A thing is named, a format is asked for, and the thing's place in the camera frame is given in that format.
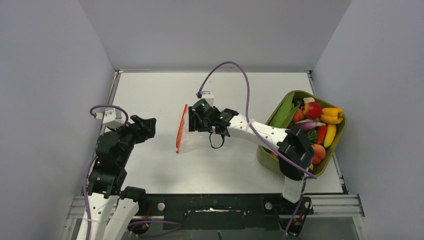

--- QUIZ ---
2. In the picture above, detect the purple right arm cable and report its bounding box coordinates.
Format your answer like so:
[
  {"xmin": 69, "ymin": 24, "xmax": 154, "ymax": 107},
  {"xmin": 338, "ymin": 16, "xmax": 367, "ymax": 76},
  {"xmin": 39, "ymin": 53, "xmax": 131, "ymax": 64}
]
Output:
[{"xmin": 196, "ymin": 61, "xmax": 318, "ymax": 240}]

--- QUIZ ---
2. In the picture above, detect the red apple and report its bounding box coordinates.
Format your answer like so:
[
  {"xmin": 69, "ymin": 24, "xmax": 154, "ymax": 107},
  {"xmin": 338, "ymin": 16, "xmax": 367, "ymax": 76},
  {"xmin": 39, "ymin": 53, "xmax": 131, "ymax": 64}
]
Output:
[{"xmin": 303, "ymin": 102, "xmax": 323, "ymax": 119}]

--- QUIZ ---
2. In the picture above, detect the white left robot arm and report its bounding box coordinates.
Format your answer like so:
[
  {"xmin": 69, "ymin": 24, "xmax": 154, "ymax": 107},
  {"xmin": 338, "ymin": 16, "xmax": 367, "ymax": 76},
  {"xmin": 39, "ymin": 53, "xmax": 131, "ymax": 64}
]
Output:
[{"xmin": 76, "ymin": 115, "xmax": 157, "ymax": 240}]

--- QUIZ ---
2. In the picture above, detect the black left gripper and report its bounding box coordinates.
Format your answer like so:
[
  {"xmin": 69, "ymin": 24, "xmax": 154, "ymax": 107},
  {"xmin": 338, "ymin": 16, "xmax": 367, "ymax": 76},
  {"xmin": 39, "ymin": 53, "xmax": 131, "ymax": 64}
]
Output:
[{"xmin": 110, "ymin": 114, "xmax": 156, "ymax": 166}]

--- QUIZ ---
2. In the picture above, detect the orange yellow bell pepper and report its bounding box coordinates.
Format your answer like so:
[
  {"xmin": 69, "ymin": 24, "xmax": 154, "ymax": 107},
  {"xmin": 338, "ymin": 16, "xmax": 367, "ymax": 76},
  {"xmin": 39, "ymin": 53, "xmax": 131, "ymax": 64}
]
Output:
[{"xmin": 319, "ymin": 107, "xmax": 344, "ymax": 125}]

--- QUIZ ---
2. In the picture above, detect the peach near bin edge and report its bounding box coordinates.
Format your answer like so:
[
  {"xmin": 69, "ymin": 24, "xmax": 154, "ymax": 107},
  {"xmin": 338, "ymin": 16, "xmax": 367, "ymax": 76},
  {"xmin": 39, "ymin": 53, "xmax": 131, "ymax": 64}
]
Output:
[{"xmin": 311, "ymin": 144, "xmax": 326, "ymax": 165}]

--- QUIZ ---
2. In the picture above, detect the clear orange zip bag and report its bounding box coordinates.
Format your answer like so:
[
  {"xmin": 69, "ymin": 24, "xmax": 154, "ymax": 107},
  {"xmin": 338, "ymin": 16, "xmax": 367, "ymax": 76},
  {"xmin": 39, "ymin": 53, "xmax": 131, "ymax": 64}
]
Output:
[{"xmin": 175, "ymin": 104, "xmax": 210, "ymax": 154}]

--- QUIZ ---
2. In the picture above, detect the purple eggplant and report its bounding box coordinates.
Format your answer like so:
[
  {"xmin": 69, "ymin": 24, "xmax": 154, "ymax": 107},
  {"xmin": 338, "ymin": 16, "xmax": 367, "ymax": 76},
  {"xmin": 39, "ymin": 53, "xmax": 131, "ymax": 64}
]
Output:
[{"xmin": 287, "ymin": 121, "xmax": 326, "ymax": 131}]

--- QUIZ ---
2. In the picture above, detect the orange peach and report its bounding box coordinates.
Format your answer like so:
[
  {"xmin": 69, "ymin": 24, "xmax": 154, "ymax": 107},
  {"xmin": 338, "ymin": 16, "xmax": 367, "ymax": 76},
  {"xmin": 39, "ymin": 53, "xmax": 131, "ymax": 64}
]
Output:
[{"xmin": 291, "ymin": 109, "xmax": 305, "ymax": 124}]

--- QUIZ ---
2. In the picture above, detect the red chili pepper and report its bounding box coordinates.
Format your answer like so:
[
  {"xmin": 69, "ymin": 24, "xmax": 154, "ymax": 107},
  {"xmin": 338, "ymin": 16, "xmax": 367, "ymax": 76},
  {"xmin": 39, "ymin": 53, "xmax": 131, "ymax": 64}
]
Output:
[{"xmin": 316, "ymin": 125, "xmax": 328, "ymax": 145}]

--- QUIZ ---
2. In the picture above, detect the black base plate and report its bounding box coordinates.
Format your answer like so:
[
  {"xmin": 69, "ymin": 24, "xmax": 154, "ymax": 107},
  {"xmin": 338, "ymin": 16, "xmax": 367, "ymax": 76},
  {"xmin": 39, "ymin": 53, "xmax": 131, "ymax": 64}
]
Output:
[{"xmin": 133, "ymin": 193, "xmax": 314, "ymax": 232}]

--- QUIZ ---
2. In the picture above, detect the green leaf vegetable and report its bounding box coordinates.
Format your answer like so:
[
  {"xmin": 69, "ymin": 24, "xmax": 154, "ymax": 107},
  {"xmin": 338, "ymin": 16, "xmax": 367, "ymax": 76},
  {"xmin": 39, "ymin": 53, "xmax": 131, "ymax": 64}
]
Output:
[{"xmin": 268, "ymin": 91, "xmax": 300, "ymax": 129}]

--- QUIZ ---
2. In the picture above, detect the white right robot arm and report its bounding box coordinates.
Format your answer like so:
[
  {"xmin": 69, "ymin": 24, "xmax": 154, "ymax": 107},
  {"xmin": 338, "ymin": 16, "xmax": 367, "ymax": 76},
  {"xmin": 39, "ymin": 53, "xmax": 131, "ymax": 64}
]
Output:
[{"xmin": 185, "ymin": 98, "xmax": 315, "ymax": 214}]

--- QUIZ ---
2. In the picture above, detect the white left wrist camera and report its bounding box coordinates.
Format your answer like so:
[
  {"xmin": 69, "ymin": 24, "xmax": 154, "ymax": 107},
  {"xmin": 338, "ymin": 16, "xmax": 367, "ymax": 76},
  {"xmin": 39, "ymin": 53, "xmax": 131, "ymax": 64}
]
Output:
[{"xmin": 102, "ymin": 108, "xmax": 125, "ymax": 129}]

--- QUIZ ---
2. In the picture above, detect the olive green plastic bin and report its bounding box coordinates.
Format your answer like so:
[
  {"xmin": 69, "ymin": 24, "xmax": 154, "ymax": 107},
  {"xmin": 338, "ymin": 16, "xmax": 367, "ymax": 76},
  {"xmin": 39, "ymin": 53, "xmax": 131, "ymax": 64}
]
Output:
[{"xmin": 256, "ymin": 90, "xmax": 347, "ymax": 177}]

